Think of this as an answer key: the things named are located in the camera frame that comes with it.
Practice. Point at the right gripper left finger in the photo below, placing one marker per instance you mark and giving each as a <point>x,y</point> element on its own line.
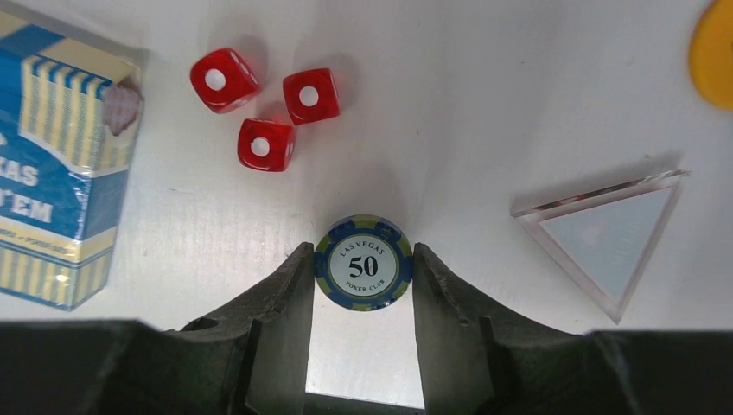
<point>250,355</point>

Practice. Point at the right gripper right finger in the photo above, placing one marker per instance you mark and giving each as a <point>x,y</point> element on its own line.
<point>477,356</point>

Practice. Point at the yellow round button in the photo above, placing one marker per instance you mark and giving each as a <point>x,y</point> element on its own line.
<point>710,55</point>

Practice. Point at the blue texas holdem card box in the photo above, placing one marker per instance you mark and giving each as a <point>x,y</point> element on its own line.
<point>71,107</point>

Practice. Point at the blue green 50 chip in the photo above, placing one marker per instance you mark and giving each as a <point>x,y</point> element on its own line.
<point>363,263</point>

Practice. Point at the red die left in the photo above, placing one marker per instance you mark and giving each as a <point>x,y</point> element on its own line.
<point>223,81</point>

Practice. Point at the clear triangle dealer marker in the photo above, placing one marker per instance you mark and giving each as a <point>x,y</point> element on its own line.
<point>603,239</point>

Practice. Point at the red die right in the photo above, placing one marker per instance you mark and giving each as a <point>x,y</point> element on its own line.
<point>311,96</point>

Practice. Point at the red die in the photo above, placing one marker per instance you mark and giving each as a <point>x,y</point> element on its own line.
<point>266,145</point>
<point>223,81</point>
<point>311,96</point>

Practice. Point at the red die front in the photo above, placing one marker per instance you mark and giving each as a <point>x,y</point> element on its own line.
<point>266,145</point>

